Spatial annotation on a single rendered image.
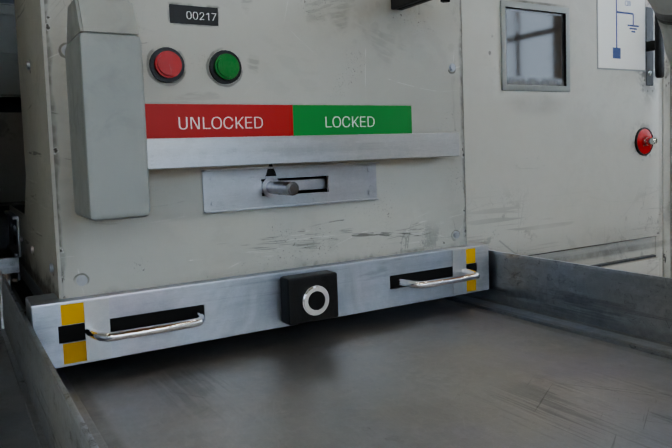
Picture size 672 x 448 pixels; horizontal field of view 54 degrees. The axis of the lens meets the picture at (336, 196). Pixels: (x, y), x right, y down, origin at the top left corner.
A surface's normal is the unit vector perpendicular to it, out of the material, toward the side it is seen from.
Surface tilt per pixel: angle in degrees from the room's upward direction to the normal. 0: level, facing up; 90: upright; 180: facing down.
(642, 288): 90
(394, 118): 90
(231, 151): 90
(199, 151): 90
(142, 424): 0
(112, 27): 60
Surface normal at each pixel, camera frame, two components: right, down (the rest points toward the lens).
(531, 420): -0.04, -1.00
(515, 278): -0.86, 0.07
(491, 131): 0.51, 0.04
